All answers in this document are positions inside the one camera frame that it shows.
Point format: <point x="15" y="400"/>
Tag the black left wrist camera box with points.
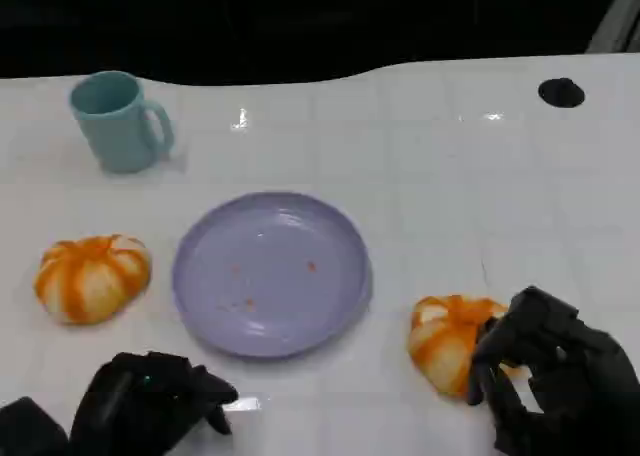
<point x="30" y="431"/>

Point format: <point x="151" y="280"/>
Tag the orange white toy bread roll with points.
<point x="90" y="281"/>
<point x="442" y="341"/>

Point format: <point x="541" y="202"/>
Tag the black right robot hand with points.
<point x="575" y="376"/>

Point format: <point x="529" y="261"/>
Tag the pale green mug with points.
<point x="112" y="131"/>

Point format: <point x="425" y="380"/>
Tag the lilac plate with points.
<point x="272" y="276"/>

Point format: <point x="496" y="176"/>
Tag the grey metal frame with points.
<point x="617" y="21"/>

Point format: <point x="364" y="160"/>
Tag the black round table grommet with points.
<point x="561" y="93"/>

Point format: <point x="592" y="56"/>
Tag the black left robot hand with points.
<point x="130" y="401"/>

